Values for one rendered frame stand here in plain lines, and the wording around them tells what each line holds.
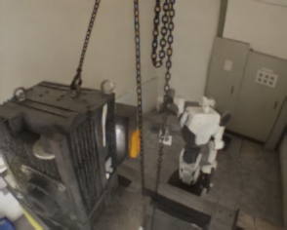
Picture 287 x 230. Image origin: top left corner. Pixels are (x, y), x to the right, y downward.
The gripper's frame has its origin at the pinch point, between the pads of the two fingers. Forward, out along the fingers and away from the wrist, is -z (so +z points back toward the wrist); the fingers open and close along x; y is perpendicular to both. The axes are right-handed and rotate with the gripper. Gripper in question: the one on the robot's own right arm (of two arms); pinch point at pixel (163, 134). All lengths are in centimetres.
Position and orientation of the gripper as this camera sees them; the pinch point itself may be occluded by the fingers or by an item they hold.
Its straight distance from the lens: 68.9
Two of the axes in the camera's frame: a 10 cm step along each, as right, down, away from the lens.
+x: -9.7, -1.3, 1.8
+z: 2.2, -5.0, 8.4
